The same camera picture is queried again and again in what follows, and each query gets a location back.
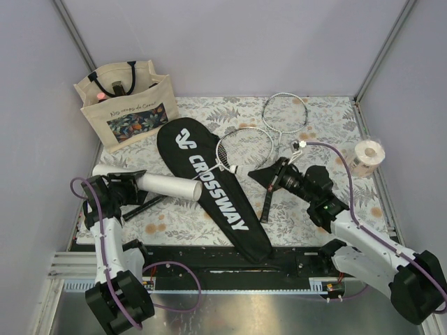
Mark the dark bottle in tote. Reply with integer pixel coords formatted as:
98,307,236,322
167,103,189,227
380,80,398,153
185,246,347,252
112,81,126,96

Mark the black Crossway racket bag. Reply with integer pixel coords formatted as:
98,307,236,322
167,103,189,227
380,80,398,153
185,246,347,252
156,117,272,263

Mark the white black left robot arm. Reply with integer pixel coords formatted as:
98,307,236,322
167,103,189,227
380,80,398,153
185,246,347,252
81,170,154,334

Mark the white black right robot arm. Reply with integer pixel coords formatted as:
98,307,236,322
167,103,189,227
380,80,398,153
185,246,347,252
249,158,446,325

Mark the aluminium frame rail front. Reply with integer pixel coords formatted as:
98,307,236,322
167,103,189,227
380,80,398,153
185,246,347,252
45,253,429,301

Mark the white racket far right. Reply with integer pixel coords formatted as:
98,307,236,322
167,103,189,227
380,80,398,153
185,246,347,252
258,91,311,224

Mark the white shuttlecock tube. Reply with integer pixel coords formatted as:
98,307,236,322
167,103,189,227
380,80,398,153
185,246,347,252
92,164,203,201

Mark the aluminium frame post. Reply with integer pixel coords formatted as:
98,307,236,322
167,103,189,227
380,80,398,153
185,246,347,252
353,0,424,103
51,0,96,72

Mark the aluminium frame post right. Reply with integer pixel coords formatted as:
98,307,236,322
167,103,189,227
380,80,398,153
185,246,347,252
353,0,424,103

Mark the pink capped bottle in tote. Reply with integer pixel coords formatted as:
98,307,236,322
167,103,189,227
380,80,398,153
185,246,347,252
96,92,107,103

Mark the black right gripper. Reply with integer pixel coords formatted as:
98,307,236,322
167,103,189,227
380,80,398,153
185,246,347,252
248,157,316,204

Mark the aluminium frame post left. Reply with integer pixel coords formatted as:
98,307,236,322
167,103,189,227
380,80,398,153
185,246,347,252
51,0,96,72

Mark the white racket near bag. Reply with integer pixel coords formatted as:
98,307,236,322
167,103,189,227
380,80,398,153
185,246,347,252
122,128,275,221

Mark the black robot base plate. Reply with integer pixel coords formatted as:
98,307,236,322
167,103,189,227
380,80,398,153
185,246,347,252
146,245,339,291

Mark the beige floral tote bag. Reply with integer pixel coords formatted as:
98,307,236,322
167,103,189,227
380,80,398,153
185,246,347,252
74,60,179,153

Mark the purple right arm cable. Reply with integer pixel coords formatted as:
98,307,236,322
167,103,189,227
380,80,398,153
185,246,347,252
303,141,447,311

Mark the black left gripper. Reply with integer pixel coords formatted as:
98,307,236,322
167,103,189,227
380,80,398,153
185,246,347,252
107,170,150,206

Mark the wrapped toilet paper roll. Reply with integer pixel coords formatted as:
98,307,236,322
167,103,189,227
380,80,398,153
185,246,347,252
346,139,386,178

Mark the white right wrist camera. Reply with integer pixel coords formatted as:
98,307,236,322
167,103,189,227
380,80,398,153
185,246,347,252
291,140,307,155

